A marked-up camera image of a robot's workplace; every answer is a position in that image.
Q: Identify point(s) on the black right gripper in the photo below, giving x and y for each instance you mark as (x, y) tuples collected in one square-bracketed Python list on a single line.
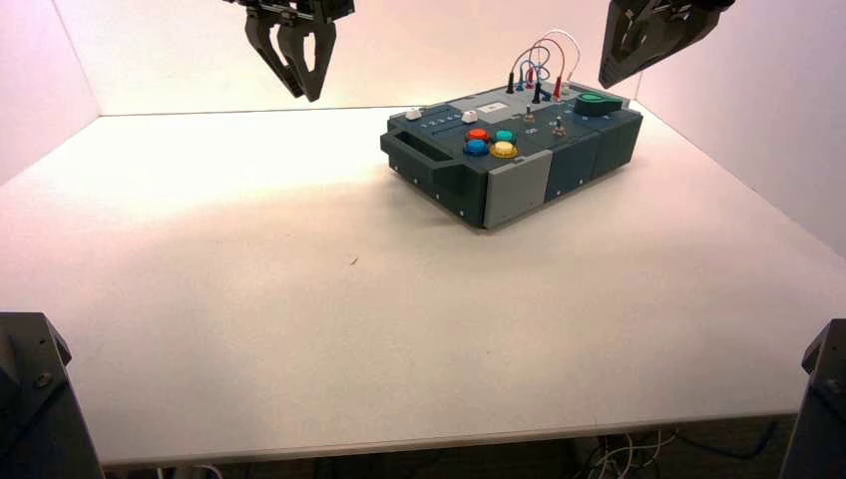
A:
[(710, 4)]

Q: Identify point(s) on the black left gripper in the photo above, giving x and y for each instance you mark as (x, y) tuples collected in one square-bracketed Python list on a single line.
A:
[(310, 8)]

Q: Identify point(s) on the dark teal control box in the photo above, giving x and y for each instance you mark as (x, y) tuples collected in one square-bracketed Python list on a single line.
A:
[(529, 165)]

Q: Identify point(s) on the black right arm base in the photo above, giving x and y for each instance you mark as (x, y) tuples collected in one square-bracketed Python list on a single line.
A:
[(819, 410)]

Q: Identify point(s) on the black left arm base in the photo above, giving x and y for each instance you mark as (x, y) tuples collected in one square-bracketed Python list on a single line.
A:
[(33, 410)]

